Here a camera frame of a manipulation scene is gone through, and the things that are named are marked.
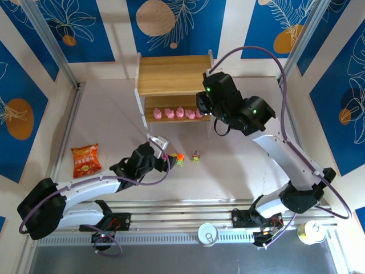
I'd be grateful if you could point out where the black controller board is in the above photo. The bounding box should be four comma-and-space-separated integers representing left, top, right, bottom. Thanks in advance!
91, 230, 116, 244
252, 219, 283, 249

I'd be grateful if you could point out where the short black cable loop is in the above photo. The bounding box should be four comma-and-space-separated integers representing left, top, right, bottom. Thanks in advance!
213, 119, 232, 137

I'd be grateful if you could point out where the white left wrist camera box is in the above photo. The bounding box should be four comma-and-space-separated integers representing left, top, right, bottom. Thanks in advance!
147, 134, 170, 159

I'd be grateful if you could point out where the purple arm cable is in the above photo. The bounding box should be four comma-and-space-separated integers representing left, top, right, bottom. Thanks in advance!
18, 142, 173, 259
210, 45, 352, 251

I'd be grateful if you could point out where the aluminium corner post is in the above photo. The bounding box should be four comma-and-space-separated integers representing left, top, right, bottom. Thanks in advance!
21, 0, 87, 90
277, 0, 335, 87

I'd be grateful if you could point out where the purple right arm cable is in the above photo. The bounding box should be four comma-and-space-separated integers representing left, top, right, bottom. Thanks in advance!
210, 45, 352, 251

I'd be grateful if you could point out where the silver pull tab can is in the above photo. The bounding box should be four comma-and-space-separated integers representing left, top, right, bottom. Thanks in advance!
197, 223, 220, 247

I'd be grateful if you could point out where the grey slotted cable duct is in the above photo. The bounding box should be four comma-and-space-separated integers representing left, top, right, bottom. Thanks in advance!
36, 232, 257, 247

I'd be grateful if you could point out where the orange snack chips bag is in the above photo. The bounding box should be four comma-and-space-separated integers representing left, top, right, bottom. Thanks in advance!
70, 143, 103, 179

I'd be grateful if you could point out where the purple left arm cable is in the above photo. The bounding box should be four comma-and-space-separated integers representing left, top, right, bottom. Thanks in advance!
18, 142, 173, 259

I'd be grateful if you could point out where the yellowish white can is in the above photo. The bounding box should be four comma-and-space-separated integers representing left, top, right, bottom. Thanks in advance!
297, 220, 327, 245

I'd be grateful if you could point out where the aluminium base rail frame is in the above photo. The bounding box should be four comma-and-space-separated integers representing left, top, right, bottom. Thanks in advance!
24, 199, 336, 248

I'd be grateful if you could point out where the wooden shelf white frame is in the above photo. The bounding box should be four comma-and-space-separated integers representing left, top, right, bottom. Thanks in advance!
133, 49, 218, 141

